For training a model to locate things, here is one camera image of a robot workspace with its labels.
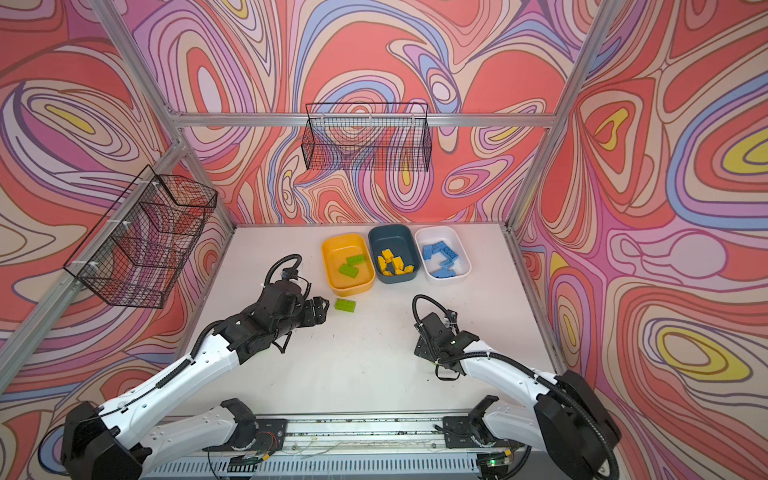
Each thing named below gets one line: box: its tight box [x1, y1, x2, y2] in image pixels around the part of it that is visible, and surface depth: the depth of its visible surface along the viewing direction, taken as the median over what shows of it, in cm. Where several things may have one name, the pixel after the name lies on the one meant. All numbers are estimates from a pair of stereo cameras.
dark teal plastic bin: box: [368, 223, 421, 284], surface depth 109 cm
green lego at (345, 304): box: [334, 298, 357, 313], surface depth 97 cm
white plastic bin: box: [415, 226, 472, 283], surface depth 110 cm
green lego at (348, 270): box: [338, 264, 359, 279], surface depth 106 cm
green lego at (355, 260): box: [346, 254, 365, 265], surface depth 110 cm
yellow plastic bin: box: [322, 233, 376, 297], surface depth 109 cm
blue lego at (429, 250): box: [422, 241, 458, 260], surface depth 111 cm
